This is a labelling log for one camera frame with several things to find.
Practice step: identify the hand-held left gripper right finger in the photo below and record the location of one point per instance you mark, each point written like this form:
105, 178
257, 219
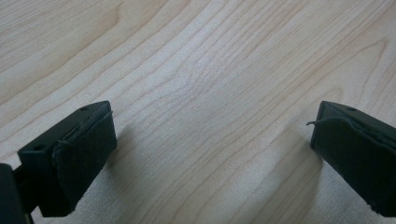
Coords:
358, 155

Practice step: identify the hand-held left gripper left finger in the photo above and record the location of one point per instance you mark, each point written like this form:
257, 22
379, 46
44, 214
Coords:
71, 155

